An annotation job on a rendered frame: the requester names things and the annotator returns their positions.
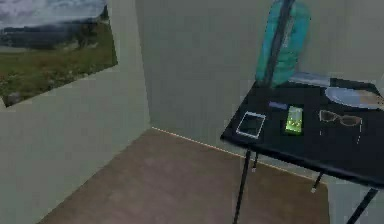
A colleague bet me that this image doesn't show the small purple card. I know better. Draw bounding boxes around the small purple card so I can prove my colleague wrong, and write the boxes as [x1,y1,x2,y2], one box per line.
[268,101,288,111]

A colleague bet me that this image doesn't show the green screen phone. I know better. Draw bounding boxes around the green screen phone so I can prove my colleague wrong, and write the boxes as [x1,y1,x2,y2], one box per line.
[284,105,304,136]

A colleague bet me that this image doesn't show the grey flat book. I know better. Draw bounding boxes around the grey flat book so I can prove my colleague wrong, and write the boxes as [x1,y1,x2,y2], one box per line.
[288,71,332,88]

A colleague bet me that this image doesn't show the black table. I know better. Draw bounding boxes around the black table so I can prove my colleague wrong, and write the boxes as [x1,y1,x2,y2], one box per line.
[219,77,384,224]

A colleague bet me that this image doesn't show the brown sunglasses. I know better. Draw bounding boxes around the brown sunglasses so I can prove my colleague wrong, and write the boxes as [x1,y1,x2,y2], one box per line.
[318,109,364,145]

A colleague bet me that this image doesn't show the grey plate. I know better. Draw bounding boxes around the grey plate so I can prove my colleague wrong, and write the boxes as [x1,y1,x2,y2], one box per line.
[324,86,384,111]

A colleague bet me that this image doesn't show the teal lamp with black post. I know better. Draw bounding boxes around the teal lamp with black post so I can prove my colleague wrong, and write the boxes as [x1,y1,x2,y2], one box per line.
[255,0,312,89]

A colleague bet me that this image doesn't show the landscape picture on wall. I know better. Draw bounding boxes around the landscape picture on wall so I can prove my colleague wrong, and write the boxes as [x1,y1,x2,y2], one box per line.
[0,0,119,108]

